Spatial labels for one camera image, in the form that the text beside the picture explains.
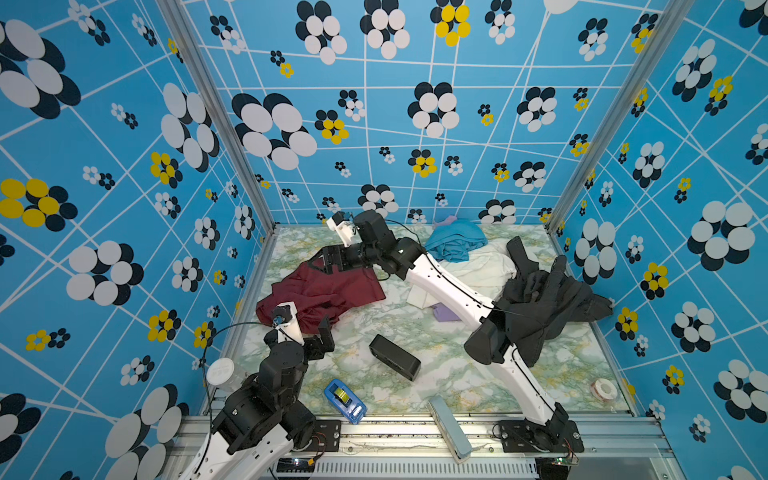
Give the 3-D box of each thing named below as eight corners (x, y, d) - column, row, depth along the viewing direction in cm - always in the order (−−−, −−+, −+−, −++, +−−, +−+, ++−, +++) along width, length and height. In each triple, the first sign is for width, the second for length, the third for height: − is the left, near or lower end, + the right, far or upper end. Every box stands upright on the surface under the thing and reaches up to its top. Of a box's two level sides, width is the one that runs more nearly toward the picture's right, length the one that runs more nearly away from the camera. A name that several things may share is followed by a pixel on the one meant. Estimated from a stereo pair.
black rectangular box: (371, 358, 89) (369, 344, 80) (379, 347, 91) (377, 332, 82) (412, 385, 84) (414, 373, 75) (419, 373, 86) (422, 360, 77)
